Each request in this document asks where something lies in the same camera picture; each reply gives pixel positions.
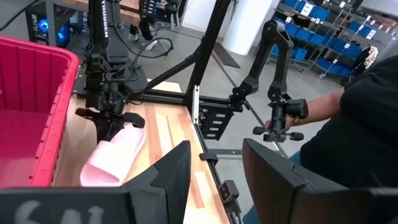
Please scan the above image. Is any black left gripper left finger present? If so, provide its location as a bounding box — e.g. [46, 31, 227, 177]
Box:
[0, 139, 192, 224]

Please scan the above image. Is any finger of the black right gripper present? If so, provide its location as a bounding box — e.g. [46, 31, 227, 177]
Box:
[93, 119, 108, 144]
[107, 121, 124, 142]

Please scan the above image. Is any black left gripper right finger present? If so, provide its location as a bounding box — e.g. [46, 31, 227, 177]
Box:
[242, 138, 398, 224]

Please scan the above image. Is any pink slide sandal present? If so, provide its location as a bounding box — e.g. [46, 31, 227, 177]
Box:
[79, 122, 147, 188]

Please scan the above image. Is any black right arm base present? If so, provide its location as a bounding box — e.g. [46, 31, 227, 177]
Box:
[73, 58, 149, 96]

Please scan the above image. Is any person's forearm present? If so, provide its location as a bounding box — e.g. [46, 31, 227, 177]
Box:
[292, 88, 346, 126]

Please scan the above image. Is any red plastic bin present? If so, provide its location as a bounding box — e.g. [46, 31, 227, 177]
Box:
[0, 35, 81, 189]

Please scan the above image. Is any person's hand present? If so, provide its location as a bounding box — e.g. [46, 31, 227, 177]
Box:
[264, 116, 299, 132]

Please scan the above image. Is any black table clip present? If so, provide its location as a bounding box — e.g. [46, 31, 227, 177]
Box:
[198, 151, 219, 166]

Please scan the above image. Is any blue lit computer tower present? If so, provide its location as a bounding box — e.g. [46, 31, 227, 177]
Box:
[24, 0, 77, 49]

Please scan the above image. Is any person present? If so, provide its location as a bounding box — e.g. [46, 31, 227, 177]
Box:
[299, 55, 398, 190]

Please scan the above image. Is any wooden workbench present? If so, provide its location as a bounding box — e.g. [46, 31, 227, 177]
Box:
[57, 0, 141, 25]

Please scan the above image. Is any shelf rack with blue bins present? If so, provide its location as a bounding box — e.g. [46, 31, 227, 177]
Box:
[269, 0, 348, 74]
[317, 12, 398, 82]

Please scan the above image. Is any white pillar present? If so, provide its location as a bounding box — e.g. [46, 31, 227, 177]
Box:
[221, 0, 281, 57]

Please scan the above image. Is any small black camera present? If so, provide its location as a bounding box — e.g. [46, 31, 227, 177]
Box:
[218, 179, 241, 205]

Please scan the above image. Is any black frame crossbar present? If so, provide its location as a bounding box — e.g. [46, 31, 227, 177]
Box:
[129, 89, 245, 113]

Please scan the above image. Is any black frame brace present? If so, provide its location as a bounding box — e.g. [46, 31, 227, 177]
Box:
[136, 52, 200, 94]

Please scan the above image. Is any black cable loop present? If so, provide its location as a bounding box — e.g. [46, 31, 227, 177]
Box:
[132, 36, 174, 60]

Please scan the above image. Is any black leader arm handle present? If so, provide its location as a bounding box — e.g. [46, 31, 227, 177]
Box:
[252, 98, 310, 144]

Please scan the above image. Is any silver metal bracket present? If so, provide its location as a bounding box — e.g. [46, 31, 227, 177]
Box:
[192, 85, 200, 126]

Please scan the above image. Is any black slotted mount plate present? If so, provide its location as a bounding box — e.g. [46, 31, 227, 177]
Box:
[198, 105, 234, 141]

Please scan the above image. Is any black frame post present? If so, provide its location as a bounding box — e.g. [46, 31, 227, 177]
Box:
[184, 0, 233, 106]

